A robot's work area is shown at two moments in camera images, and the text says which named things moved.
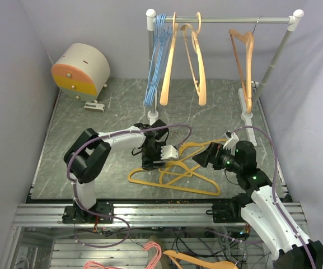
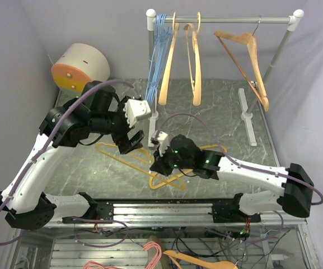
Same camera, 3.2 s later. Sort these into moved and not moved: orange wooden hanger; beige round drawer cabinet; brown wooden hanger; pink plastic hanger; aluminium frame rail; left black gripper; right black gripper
Moved: right black gripper; left black gripper; brown wooden hanger
Not moved: pink plastic hanger; beige round drawer cabinet; orange wooden hanger; aluminium frame rail
